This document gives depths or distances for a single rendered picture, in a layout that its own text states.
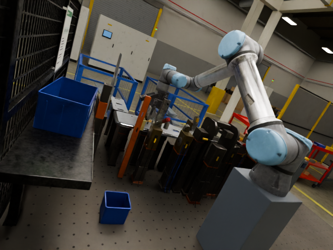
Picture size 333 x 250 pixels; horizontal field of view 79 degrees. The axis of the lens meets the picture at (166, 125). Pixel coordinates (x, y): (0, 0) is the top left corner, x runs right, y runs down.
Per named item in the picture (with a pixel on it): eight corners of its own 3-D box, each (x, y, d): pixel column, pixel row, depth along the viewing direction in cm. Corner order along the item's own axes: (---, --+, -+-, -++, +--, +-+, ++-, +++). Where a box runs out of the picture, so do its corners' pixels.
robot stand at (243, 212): (252, 272, 89) (303, 202, 78) (220, 280, 80) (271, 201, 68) (225, 233, 106) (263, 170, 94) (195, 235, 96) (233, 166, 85)
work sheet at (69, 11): (61, 65, 118) (73, 10, 109) (54, 73, 98) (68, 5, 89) (57, 64, 117) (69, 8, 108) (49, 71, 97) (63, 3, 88)
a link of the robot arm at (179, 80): (194, 78, 113) (183, 73, 122) (179, 73, 107) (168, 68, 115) (189, 91, 116) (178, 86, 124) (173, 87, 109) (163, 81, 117)
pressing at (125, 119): (263, 149, 184) (264, 147, 184) (282, 162, 165) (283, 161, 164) (112, 110, 128) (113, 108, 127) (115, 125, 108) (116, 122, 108)
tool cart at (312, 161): (300, 177, 498) (323, 143, 470) (316, 189, 456) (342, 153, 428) (275, 170, 474) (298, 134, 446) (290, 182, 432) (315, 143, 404)
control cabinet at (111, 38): (87, 66, 805) (104, 1, 734) (86, 64, 850) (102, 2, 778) (142, 83, 922) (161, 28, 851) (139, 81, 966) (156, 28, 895)
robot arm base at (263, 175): (294, 197, 79) (308, 176, 76) (270, 196, 72) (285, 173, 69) (264, 173, 91) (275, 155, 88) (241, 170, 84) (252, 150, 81)
